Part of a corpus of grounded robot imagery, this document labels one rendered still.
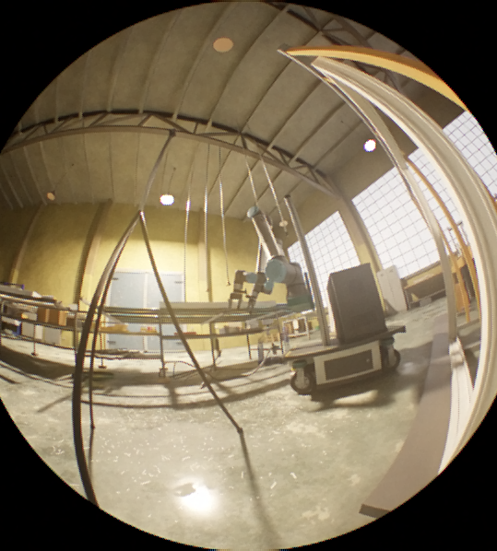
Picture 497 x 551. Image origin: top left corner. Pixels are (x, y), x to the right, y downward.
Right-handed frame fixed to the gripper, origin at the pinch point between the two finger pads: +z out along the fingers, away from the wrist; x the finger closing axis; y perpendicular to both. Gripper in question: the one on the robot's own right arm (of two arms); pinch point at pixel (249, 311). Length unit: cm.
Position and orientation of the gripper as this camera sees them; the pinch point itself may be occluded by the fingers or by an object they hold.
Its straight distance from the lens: 183.7
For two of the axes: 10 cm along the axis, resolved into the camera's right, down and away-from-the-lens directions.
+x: 2.4, 4.1, 8.8
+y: 9.3, 1.8, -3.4
